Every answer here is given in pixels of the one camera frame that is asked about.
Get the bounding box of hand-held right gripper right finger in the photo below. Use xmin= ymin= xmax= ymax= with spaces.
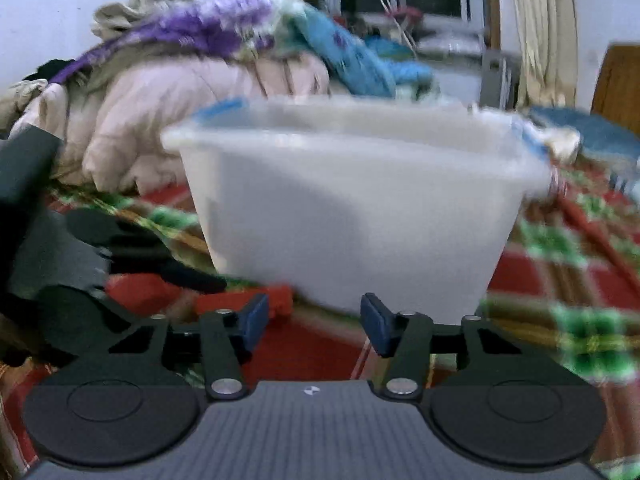
xmin=360 ymin=292 xmax=546 ymax=402

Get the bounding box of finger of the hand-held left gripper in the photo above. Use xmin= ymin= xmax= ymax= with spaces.
xmin=110 ymin=240 xmax=228 ymax=293

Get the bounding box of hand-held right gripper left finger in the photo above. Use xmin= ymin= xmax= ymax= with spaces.
xmin=90 ymin=294 xmax=271 ymax=402

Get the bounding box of red building block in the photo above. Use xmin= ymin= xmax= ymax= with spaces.
xmin=195 ymin=284 xmax=294 ymax=318

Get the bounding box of white plastic container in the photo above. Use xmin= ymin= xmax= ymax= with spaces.
xmin=161 ymin=96 xmax=557 ymax=327

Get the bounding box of pink quilt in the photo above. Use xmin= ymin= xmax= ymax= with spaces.
xmin=9 ymin=51 xmax=335 ymax=197

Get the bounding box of dark cloth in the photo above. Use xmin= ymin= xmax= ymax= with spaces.
xmin=22 ymin=59 xmax=77 ymax=84

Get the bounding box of plaid bed sheet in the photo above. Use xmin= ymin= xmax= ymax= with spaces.
xmin=0 ymin=157 xmax=640 ymax=480

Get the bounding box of purple floral blanket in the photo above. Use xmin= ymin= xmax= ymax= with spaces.
xmin=49 ymin=0 xmax=282 ymax=87

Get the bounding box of cream cloth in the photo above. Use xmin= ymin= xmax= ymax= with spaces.
xmin=529 ymin=121 xmax=584 ymax=164

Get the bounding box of beige crumpled cloth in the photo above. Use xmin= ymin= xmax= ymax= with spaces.
xmin=91 ymin=0 xmax=224 ymax=42

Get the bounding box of blue floral cloth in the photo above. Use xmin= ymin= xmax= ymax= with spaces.
xmin=276 ymin=1 xmax=437 ymax=99

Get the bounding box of grey chair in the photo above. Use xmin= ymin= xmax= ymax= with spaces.
xmin=479 ymin=49 xmax=522 ymax=109

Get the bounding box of blue pillow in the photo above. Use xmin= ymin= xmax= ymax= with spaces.
xmin=529 ymin=104 xmax=640 ymax=162

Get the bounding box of wooden headboard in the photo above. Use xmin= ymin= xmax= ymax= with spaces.
xmin=590 ymin=42 xmax=640 ymax=137

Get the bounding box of red handled drying rack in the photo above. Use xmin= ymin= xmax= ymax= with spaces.
xmin=371 ymin=0 xmax=427 ymax=47

